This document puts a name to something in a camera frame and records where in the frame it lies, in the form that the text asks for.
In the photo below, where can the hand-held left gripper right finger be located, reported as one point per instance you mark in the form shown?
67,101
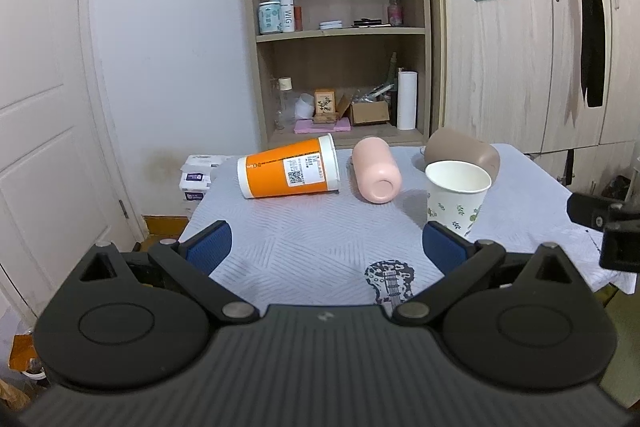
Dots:
442,248

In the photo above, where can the pink foam pad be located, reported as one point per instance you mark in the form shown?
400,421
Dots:
320,127

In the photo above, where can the open cardboard box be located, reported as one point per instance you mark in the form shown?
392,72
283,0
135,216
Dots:
370,113

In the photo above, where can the wooden wardrobe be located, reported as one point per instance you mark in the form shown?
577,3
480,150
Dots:
500,72

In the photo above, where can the teal pump bottle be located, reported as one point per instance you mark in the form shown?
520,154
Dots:
268,17

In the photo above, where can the brown cup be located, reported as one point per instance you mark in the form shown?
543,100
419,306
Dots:
465,149

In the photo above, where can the tissue packet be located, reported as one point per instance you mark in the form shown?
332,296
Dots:
195,179
194,197
205,163

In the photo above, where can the guitar print table cloth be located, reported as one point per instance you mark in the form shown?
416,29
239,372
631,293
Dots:
310,237

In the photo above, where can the flat black case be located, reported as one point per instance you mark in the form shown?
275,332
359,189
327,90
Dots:
372,23

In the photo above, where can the orange paper cup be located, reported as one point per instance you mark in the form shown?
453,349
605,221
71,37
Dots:
270,174

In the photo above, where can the orange bag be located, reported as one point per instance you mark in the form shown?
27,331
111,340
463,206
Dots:
25,352

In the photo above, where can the small floral wooden box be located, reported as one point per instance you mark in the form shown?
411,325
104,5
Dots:
325,106

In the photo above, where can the clear bottle cream cap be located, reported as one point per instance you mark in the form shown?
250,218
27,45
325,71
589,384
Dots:
283,104

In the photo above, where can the white plastic cup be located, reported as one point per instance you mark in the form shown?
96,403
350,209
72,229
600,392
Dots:
304,107

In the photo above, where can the tall white bottle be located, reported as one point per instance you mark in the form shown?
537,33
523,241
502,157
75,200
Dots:
287,14

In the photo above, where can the black ribbon bow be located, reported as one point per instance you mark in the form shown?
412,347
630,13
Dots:
592,32

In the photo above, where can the dark slim bottle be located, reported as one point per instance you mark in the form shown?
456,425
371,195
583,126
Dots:
393,102

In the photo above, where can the pink cup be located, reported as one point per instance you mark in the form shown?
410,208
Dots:
375,167

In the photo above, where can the pink perfume bottle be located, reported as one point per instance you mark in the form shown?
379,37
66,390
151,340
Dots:
395,13

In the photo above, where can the dark bag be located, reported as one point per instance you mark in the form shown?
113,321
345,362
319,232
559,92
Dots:
617,188

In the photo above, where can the white door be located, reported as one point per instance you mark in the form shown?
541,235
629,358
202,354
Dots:
45,107

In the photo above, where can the round white tin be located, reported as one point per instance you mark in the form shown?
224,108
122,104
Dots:
331,25

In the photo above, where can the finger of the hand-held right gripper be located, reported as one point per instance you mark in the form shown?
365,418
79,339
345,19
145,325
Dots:
587,209
622,242

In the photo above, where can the small red bottle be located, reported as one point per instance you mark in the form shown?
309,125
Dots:
298,19

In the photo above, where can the white paper roll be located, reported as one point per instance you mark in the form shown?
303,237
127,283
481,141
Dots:
407,102

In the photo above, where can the floral white paper cup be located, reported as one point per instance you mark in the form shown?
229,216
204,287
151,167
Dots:
452,202

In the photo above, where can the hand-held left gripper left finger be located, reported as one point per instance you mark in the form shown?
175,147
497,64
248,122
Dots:
210,246

